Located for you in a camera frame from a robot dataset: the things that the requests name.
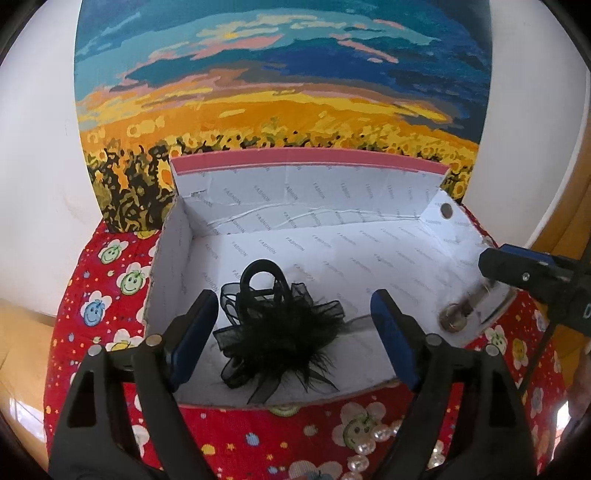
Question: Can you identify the white pearl bracelet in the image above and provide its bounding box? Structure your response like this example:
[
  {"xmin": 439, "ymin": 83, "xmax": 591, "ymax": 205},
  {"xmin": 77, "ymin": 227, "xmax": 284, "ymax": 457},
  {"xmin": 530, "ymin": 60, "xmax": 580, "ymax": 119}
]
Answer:
[{"xmin": 338, "ymin": 416, "xmax": 447, "ymax": 480}]

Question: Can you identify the black feather bow hair claw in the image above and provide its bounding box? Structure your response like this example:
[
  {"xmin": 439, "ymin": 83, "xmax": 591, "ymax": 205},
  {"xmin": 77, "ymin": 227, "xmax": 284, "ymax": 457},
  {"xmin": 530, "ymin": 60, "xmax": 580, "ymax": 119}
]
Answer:
[{"xmin": 212, "ymin": 259, "xmax": 345, "ymax": 405}]

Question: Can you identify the pink cardboard box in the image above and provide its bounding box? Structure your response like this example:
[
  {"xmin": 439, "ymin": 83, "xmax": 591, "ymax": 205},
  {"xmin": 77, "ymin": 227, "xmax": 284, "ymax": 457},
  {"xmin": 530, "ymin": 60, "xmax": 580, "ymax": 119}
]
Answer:
[{"xmin": 144, "ymin": 148, "xmax": 515, "ymax": 406}]

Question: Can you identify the sunflower field sunset painting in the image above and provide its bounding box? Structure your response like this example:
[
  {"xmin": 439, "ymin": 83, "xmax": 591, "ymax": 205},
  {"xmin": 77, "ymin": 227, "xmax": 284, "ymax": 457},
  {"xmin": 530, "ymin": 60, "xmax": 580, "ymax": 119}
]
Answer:
[{"xmin": 74, "ymin": 1, "xmax": 492, "ymax": 232}]

